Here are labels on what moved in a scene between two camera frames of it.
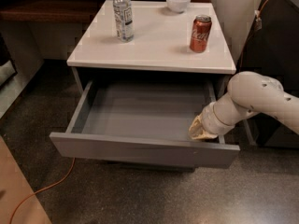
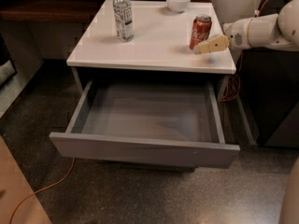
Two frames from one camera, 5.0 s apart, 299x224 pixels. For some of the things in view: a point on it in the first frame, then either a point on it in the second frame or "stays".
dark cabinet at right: x=273 y=49 stays
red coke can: x=200 y=33 stays
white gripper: x=209 y=119 → x=235 y=35
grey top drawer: x=146 y=121 stays
